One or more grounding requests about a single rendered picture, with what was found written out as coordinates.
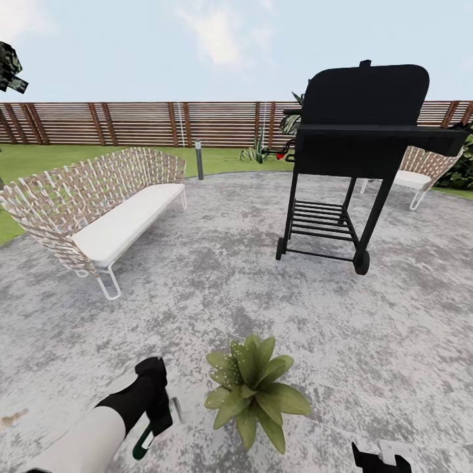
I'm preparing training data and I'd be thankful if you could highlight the insectifuge atomizer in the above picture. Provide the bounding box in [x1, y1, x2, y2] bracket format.
[132, 424, 156, 460]

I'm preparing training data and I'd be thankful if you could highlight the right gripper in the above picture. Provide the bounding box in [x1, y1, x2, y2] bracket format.
[351, 441, 411, 473]

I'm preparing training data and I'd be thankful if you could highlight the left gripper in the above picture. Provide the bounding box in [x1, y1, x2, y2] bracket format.
[145, 392, 173, 438]

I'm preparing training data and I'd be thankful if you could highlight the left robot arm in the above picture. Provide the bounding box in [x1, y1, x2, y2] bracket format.
[17, 357, 190, 473]

